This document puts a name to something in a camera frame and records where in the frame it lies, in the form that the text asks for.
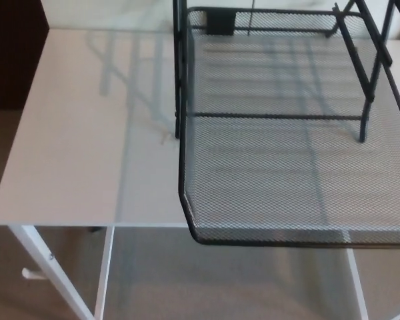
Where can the black mesh file tray layer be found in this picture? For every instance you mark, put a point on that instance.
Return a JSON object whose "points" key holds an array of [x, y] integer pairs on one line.
{"points": [[270, 173]]}

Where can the white table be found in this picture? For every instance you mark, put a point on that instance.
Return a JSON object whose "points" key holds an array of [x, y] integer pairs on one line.
{"points": [[70, 133]]}

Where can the white table hook peg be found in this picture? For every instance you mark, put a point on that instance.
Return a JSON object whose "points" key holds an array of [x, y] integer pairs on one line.
{"points": [[28, 274]]}

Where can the dark brown cabinet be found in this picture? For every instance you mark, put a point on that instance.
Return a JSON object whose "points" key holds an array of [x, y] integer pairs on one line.
{"points": [[13, 53]]}

